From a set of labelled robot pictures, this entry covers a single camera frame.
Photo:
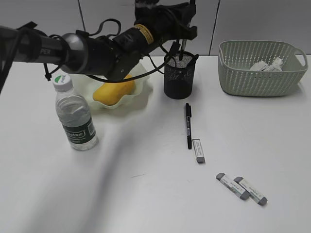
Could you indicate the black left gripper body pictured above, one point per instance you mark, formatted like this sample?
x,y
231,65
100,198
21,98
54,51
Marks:
x,y
166,22

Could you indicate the black marker pen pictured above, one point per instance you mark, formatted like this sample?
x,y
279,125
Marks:
x,y
173,51
188,124
183,45

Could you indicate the yellow mango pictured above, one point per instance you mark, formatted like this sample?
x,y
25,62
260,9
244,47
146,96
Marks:
x,y
111,93

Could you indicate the waste paper ball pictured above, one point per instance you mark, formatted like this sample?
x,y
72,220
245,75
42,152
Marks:
x,y
275,66

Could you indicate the grey white eraser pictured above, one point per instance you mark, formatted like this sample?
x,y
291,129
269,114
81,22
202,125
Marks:
x,y
235,188
255,195
199,154

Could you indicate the clear water bottle green label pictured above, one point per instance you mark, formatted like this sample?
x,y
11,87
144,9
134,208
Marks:
x,y
74,114

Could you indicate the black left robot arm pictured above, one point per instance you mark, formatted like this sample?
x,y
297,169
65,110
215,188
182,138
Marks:
x,y
108,58

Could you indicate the black mesh pen holder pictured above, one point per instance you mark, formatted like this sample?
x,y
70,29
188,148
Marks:
x,y
179,75

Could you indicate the pale green plastic basket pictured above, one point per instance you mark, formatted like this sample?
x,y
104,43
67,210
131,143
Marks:
x,y
237,78

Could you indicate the frosted wavy glass plate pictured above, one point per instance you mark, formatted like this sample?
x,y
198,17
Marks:
x,y
86,86

